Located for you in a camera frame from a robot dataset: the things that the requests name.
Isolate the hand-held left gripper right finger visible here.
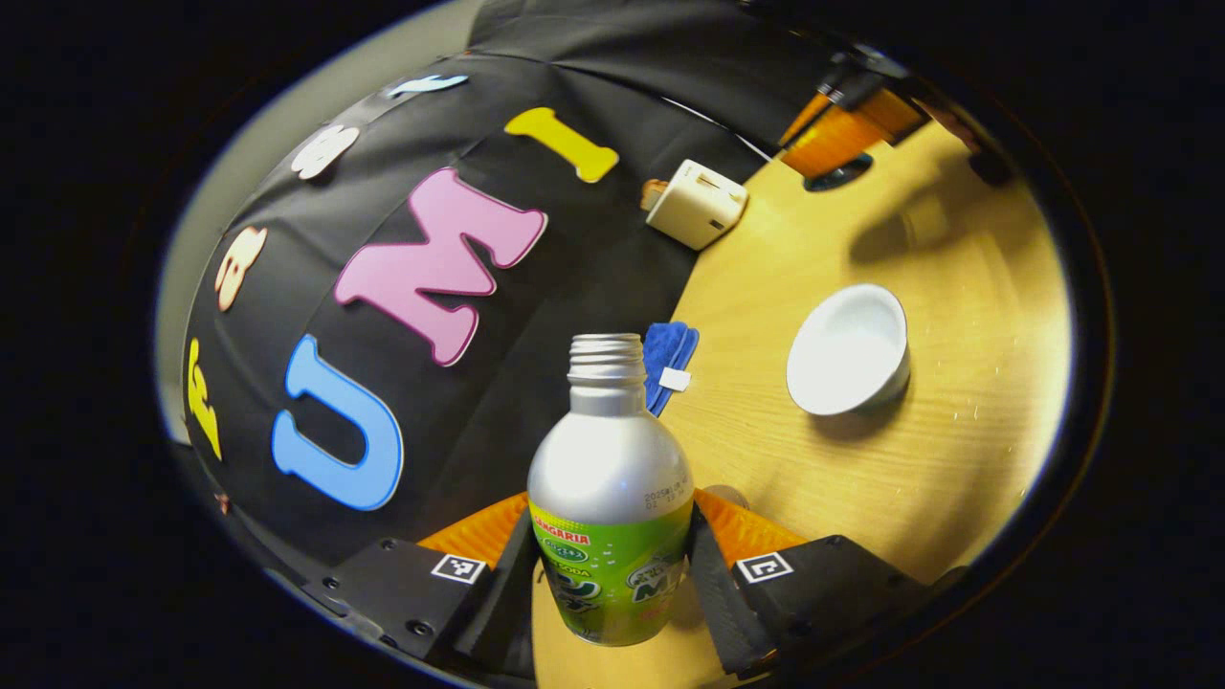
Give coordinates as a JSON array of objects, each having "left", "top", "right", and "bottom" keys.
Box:
[{"left": 684, "top": 488, "right": 968, "bottom": 676}]

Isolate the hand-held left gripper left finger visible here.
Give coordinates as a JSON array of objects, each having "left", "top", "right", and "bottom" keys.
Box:
[{"left": 301, "top": 491, "right": 538, "bottom": 680}]

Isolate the teal teacup lid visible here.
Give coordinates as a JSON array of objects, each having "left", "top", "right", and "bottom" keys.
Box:
[{"left": 804, "top": 153, "right": 874, "bottom": 192}]

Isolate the silver water bottle green label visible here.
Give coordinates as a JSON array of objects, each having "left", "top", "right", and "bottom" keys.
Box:
[{"left": 526, "top": 333, "right": 695, "bottom": 647}]

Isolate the teal teacup white inside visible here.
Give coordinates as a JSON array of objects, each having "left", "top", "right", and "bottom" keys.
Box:
[{"left": 787, "top": 283, "right": 912, "bottom": 417}]

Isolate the white toaster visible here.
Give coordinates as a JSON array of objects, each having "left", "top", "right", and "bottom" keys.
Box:
[{"left": 646, "top": 159, "right": 750, "bottom": 252}]

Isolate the black backdrop cloth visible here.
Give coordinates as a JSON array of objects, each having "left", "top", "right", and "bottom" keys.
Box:
[{"left": 182, "top": 0, "right": 862, "bottom": 575}]

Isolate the blue folded towel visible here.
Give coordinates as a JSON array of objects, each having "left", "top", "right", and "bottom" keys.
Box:
[{"left": 641, "top": 322, "right": 701, "bottom": 417}]

